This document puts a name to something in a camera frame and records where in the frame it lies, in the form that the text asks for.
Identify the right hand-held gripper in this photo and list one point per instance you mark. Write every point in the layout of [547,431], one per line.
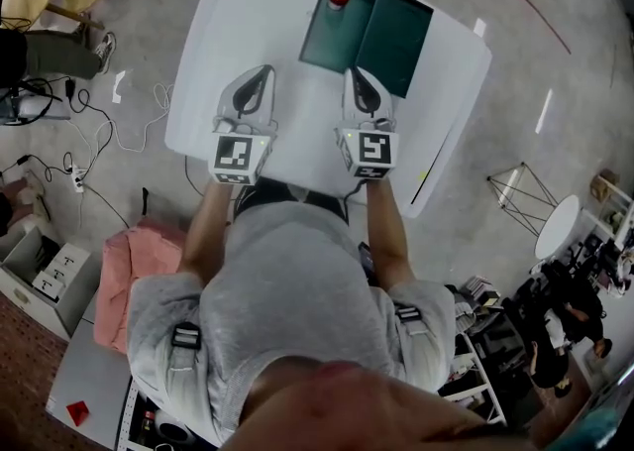
[371,149]

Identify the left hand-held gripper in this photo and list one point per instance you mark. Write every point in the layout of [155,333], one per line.
[240,156]

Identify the dark green box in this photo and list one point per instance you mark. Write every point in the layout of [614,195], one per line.
[391,37]

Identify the person's right forearm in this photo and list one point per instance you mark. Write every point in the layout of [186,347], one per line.
[391,231]

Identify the person's left forearm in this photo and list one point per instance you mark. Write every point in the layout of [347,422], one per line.
[205,236]

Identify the white box appliance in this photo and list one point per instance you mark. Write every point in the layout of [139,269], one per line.
[30,109]

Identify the person's black trousers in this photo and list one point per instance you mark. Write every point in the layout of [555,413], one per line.
[270,193]

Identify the black phone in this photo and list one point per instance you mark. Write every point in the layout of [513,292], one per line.
[367,260]

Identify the white power strip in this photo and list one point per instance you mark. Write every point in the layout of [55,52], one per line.
[78,180]

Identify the person's grey shirt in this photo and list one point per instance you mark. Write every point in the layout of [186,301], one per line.
[287,300]

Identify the black harness buckle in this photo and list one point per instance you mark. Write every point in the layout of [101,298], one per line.
[408,313]
[186,336]

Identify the pink cloth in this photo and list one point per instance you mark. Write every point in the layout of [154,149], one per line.
[129,280]

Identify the stack of books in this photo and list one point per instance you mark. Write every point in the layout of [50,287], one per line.
[473,303]

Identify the round white table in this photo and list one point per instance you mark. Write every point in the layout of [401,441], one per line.
[557,228]

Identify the white shelf rack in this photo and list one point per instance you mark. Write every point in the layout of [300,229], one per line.
[475,379]

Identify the person's face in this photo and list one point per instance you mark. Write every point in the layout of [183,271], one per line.
[356,404]

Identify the grey side table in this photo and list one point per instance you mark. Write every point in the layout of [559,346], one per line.
[89,379]

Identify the white round device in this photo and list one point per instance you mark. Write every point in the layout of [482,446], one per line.
[171,429]

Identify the small red object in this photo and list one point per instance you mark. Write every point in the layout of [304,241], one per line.
[77,413]

